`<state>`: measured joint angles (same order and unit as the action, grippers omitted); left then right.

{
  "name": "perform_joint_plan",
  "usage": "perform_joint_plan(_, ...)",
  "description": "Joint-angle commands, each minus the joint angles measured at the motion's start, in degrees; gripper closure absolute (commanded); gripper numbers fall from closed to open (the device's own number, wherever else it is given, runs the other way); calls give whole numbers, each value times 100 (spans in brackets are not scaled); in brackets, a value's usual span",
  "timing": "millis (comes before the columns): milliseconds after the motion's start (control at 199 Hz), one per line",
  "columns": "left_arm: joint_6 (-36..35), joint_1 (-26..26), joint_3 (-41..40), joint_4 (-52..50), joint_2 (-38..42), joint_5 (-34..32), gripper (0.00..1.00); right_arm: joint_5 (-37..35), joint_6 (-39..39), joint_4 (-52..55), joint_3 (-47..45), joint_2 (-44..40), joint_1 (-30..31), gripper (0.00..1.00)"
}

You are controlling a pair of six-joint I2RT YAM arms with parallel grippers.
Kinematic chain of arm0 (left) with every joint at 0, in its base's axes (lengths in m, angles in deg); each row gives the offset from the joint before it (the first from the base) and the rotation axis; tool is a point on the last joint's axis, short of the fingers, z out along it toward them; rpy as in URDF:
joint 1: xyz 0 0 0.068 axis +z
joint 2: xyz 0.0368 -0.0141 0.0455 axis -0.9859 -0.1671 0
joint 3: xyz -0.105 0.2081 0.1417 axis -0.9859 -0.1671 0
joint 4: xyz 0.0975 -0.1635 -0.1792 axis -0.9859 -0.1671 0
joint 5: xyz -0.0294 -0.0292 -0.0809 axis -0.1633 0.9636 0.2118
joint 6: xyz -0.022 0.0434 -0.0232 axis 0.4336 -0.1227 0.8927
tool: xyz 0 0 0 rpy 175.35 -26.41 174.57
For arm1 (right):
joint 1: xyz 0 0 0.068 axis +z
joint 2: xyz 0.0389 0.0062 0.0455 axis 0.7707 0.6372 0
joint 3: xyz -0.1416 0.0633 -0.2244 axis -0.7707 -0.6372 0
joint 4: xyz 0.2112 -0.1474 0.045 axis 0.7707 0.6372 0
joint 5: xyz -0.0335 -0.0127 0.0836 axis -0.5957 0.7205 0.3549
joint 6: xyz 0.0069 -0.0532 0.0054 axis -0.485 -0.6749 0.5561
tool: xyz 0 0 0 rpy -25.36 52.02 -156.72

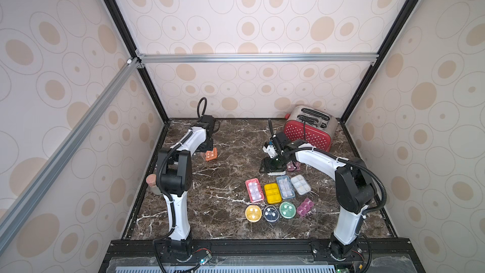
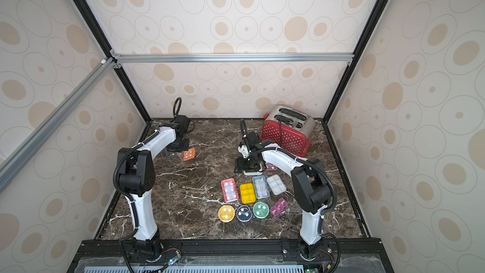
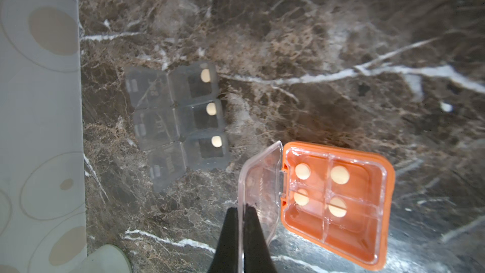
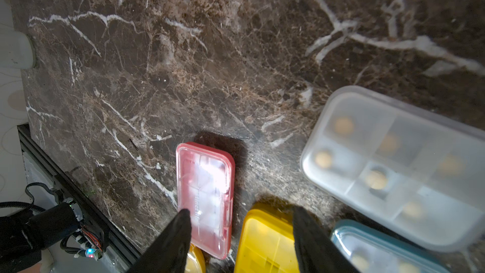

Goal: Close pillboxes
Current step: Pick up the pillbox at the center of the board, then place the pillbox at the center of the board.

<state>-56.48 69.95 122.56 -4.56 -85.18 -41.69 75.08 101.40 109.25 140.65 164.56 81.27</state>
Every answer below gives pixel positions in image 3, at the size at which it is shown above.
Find orange pillbox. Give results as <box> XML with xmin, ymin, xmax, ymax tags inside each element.
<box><xmin>238</xmin><ymin>142</ymin><xmax>395</xmax><ymax>270</ymax></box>

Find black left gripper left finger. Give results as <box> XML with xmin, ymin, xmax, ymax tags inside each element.
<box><xmin>208</xmin><ymin>207</ymin><xmax>239</xmax><ymax>273</ymax></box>

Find clear small pillbox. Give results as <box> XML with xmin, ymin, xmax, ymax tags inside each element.
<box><xmin>125</xmin><ymin>61</ymin><xmax>231</xmax><ymax>193</ymax></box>

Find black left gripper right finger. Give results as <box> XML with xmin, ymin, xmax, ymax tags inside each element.
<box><xmin>243</xmin><ymin>205</ymin><xmax>277</xmax><ymax>273</ymax></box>

